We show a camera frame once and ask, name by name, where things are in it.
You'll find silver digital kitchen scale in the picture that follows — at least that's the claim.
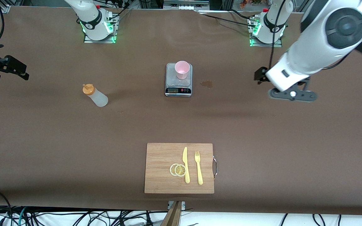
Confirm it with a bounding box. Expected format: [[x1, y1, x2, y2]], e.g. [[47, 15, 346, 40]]
[[165, 63, 193, 97]]

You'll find pink plastic cup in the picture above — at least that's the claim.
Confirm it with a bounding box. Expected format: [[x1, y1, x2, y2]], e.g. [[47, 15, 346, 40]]
[[175, 61, 190, 80]]

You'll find yellow plastic fork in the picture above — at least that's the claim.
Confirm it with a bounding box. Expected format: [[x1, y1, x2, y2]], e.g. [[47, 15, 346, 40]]
[[195, 151, 204, 185]]

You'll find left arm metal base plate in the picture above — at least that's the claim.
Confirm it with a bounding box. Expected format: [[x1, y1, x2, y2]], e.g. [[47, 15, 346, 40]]
[[250, 17, 283, 47]]

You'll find wooden cutting board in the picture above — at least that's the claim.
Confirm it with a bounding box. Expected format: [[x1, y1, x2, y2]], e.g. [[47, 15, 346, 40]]
[[144, 143, 218, 194]]

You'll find wooden beam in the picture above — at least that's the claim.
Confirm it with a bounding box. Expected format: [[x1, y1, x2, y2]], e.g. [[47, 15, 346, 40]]
[[161, 201, 183, 226]]

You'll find white power strip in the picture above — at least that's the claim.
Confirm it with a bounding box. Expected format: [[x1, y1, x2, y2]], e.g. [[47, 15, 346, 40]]
[[164, 0, 210, 10]]

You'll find yellow plastic knife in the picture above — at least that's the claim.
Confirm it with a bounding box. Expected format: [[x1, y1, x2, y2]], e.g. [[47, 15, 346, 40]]
[[182, 147, 190, 184]]

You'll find black table cable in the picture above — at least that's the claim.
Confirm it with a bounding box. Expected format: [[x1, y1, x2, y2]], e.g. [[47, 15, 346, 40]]
[[197, 12, 254, 28], [230, 9, 256, 20]]

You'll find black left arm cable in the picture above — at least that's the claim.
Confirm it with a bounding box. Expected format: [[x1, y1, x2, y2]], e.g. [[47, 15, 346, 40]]
[[268, 0, 287, 69]]

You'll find lemon slice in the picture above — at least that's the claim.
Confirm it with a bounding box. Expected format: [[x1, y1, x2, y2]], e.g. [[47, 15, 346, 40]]
[[174, 164, 187, 177]]

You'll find brown table cover sheet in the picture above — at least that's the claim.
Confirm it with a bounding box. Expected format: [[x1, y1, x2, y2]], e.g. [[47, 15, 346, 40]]
[[0, 6, 362, 216]]

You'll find teal floor cable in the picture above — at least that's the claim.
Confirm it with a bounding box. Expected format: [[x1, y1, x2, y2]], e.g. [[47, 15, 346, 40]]
[[17, 207, 27, 226]]

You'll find squeeze bottle with orange cap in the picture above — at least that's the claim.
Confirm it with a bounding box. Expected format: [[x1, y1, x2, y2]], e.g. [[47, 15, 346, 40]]
[[82, 83, 109, 108]]

